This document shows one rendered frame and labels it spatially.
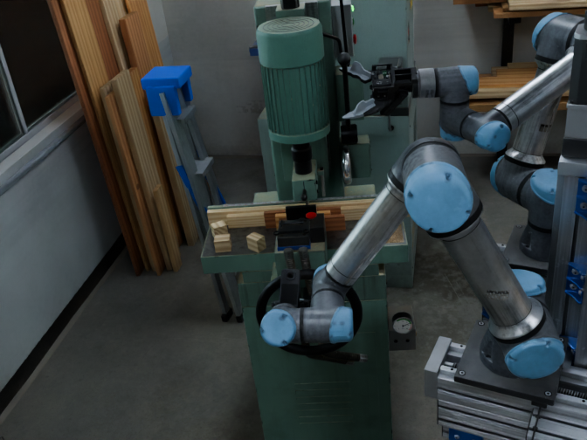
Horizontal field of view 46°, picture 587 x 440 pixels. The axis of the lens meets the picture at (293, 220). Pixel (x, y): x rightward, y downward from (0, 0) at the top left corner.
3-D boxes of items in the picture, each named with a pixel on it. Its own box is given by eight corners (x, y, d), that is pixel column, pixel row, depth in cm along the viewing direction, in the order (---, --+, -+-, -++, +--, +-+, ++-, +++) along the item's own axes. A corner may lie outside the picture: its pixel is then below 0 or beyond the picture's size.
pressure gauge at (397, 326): (392, 340, 204) (391, 318, 200) (391, 331, 207) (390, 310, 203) (413, 339, 203) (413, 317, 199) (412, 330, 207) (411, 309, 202)
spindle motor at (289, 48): (266, 148, 190) (252, 37, 174) (271, 123, 205) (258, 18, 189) (330, 143, 188) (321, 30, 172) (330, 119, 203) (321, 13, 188)
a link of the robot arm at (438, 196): (559, 326, 150) (445, 129, 129) (578, 374, 137) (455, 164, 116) (507, 347, 154) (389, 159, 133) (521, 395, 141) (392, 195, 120)
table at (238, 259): (196, 293, 195) (193, 276, 192) (212, 237, 221) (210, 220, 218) (412, 281, 189) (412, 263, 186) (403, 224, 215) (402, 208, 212)
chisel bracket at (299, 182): (293, 206, 203) (291, 181, 199) (296, 184, 215) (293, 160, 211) (319, 204, 202) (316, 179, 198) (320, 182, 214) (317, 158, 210)
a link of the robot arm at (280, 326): (299, 348, 141) (258, 349, 142) (304, 339, 152) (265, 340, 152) (298, 310, 141) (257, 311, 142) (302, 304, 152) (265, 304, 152)
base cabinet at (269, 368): (266, 467, 244) (238, 308, 208) (277, 356, 294) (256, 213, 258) (394, 463, 240) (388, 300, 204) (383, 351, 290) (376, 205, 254)
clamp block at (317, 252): (276, 280, 191) (272, 253, 187) (279, 253, 203) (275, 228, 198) (328, 277, 190) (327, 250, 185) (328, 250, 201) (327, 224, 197)
